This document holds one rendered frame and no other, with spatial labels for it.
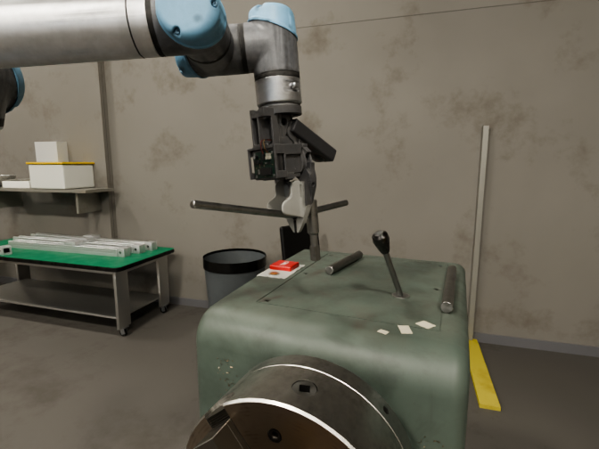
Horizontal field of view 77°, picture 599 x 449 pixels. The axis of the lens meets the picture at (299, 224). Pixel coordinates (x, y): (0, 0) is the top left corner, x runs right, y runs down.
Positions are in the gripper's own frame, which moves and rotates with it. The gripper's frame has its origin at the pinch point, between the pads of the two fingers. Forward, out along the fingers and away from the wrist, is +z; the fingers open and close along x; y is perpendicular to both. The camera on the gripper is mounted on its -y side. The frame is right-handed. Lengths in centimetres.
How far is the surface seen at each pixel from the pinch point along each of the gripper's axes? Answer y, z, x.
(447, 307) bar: -18.7, 17.8, 17.9
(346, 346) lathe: 2.2, 19.1, 10.8
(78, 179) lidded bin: -62, -21, -396
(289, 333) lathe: 5.9, 18.0, 1.3
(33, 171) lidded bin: -28, -33, -421
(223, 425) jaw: 23.8, 21.9, 7.9
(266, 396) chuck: 19.6, 18.5, 11.9
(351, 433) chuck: 14.5, 22.0, 21.3
